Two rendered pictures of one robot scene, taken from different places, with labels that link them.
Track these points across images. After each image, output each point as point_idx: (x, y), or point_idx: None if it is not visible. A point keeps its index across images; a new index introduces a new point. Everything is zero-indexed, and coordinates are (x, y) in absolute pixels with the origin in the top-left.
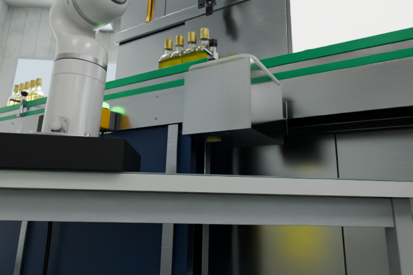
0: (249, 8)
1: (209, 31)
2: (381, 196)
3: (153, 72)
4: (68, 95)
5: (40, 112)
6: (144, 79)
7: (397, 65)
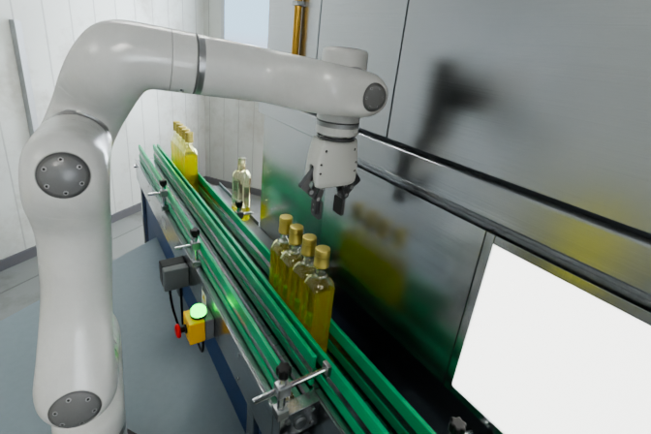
0: (416, 214)
1: (356, 204)
2: None
3: (240, 309)
4: None
5: (175, 220)
6: (234, 306)
7: None
